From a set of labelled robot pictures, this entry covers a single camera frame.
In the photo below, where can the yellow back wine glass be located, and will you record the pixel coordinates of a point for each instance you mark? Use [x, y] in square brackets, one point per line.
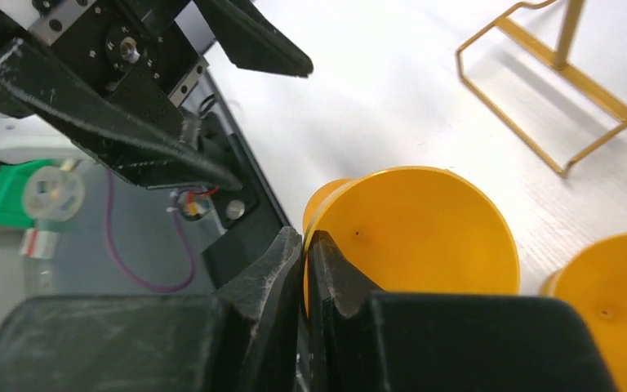
[418, 229]

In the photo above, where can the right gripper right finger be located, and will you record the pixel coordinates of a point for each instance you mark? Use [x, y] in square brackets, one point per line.
[365, 339]

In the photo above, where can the black base frame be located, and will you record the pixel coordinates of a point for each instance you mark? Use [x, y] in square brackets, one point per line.
[249, 218]

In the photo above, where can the yellow wine glass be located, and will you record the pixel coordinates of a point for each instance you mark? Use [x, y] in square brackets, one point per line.
[594, 284]
[418, 229]

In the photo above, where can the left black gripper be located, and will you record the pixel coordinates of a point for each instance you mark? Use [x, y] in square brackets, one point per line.
[128, 68]

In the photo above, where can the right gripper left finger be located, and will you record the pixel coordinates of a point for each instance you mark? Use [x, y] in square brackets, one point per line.
[243, 337]

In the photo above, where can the green plastic bin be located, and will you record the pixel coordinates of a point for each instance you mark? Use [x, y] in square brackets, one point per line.
[13, 179]

